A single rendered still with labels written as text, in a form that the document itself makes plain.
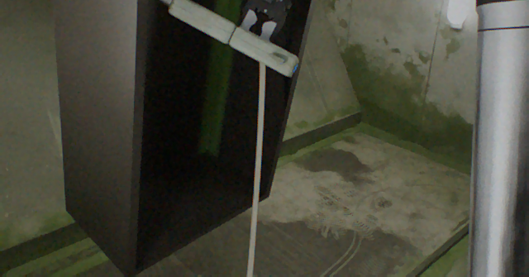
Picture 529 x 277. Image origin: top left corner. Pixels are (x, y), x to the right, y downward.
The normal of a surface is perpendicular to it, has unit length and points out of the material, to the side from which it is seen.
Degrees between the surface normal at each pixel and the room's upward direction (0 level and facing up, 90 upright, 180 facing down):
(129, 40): 90
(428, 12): 90
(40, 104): 57
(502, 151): 84
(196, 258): 0
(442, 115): 90
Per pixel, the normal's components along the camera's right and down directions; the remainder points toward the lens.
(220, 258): 0.03, -0.91
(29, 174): 0.58, -0.23
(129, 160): -0.67, 0.29
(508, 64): -0.82, 0.11
